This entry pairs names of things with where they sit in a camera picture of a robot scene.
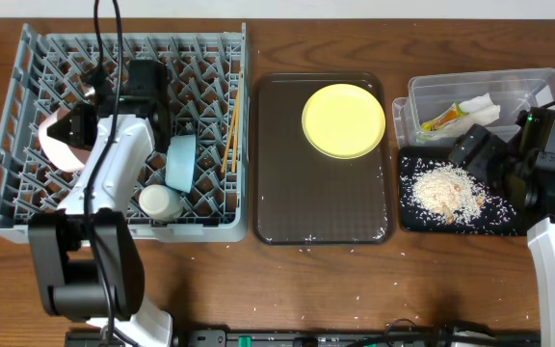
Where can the yellow round plate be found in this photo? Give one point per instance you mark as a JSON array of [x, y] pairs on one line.
[[343, 121]]

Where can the dark brown serving tray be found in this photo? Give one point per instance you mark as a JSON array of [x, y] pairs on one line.
[[302, 196]]

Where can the rice and nut shells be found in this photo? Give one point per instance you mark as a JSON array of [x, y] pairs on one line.
[[446, 195]]

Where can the white paper napkin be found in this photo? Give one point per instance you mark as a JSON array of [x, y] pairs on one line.
[[480, 111]]

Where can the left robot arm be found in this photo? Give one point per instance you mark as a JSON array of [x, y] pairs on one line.
[[86, 262]]

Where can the white pink bowl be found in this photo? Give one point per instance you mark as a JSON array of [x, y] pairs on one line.
[[63, 157]]

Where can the clear plastic waste bin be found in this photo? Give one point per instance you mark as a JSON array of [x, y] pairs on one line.
[[509, 91]]

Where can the black rectangular tray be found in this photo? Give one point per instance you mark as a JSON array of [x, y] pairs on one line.
[[412, 212]]

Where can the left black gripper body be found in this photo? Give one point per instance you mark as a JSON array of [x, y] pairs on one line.
[[72, 130]]

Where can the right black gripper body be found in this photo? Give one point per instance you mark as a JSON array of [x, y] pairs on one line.
[[491, 161]]

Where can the wooden chopstick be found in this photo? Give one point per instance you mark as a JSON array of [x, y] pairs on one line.
[[229, 130], [236, 123]]

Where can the grey plastic dishwasher rack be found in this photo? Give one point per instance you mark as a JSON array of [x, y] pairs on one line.
[[203, 70]]

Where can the light blue bowl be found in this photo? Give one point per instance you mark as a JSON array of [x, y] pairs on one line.
[[180, 164]]

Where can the green orange snack wrapper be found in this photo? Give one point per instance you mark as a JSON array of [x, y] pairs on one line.
[[454, 112]]

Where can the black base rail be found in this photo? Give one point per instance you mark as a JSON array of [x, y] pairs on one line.
[[399, 333]]

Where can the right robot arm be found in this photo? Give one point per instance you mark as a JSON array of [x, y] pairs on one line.
[[536, 209]]

